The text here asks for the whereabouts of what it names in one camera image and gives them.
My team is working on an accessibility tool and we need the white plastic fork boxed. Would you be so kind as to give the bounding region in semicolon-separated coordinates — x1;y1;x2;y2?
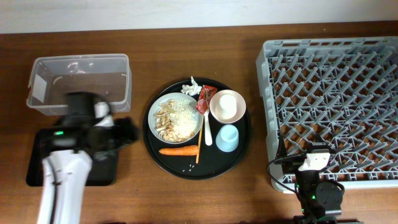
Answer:
204;108;213;146

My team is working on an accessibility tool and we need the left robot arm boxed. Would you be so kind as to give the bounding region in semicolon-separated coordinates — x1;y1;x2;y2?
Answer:
37;91;139;223

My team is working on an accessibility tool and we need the black rectangular tray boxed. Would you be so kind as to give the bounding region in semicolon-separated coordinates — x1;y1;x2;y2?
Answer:
25;131;119;187

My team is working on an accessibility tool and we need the rice and peanuts pile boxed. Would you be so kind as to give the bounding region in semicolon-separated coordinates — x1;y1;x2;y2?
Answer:
154;98;198;143

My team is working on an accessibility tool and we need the wooden chopstick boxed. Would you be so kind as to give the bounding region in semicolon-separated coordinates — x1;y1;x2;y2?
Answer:
195;120;205;164

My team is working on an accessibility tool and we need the light blue cup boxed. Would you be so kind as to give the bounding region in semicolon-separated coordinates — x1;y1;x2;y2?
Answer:
216;124;239;152

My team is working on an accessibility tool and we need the pink bowl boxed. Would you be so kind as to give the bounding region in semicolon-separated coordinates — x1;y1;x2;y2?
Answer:
210;90;246;124

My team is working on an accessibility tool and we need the orange carrot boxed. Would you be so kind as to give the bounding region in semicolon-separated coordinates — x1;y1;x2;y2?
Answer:
159;145;200;156

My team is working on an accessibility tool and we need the clear plastic bin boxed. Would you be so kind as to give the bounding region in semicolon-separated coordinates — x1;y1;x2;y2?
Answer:
26;54;132;116

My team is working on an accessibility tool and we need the white cup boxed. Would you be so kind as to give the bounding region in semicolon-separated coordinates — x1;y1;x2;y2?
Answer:
216;93;237;120

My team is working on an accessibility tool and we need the red snack wrapper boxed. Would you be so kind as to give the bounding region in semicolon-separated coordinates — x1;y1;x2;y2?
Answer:
195;85;218;114

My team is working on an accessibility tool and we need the white tissue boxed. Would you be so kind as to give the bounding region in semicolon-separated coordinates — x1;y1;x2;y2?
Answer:
181;77;202;96

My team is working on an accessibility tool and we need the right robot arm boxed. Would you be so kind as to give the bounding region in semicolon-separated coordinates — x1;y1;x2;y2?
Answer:
280;141;345;223

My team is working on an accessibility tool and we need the grey dishwasher rack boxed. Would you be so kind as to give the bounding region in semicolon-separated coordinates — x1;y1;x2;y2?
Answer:
256;37;397;189

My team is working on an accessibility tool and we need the round black tray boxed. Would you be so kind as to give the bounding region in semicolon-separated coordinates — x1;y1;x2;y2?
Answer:
142;77;252;180

